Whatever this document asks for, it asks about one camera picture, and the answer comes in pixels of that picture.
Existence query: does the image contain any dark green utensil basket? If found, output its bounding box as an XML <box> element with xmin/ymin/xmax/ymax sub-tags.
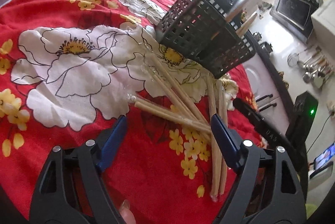
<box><xmin>155</xmin><ymin>0</ymin><xmax>256</xmax><ymax>79</ymax></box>

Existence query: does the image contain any person's left hand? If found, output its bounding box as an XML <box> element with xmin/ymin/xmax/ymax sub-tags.
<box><xmin>119</xmin><ymin>200</ymin><xmax>136</xmax><ymax>224</ymax></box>

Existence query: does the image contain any steel ladle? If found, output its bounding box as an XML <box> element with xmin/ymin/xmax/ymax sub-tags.
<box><xmin>303</xmin><ymin>61</ymin><xmax>328</xmax><ymax>84</ymax></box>

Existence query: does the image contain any metal strainer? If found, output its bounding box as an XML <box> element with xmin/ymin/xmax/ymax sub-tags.
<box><xmin>287</xmin><ymin>46</ymin><xmax>312</xmax><ymax>67</ymax></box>

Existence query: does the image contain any dark teapot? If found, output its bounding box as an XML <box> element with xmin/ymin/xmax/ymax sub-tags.
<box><xmin>259</xmin><ymin>41</ymin><xmax>273</xmax><ymax>57</ymax></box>

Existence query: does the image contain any steel kettle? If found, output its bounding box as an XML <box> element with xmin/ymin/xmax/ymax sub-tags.
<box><xmin>252</xmin><ymin>32</ymin><xmax>262</xmax><ymax>42</ymax></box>

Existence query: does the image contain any white upper cabinet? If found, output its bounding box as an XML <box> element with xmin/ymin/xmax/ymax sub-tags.
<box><xmin>311</xmin><ymin>0</ymin><xmax>335</xmax><ymax>56</ymax></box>

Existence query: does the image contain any black range hood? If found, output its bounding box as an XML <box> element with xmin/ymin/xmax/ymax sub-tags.
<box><xmin>270</xmin><ymin>0</ymin><xmax>323</xmax><ymax>44</ymax></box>

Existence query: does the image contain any red floral tablecloth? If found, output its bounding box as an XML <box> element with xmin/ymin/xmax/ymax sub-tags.
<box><xmin>0</xmin><ymin>0</ymin><xmax>265</xmax><ymax>224</ymax></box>

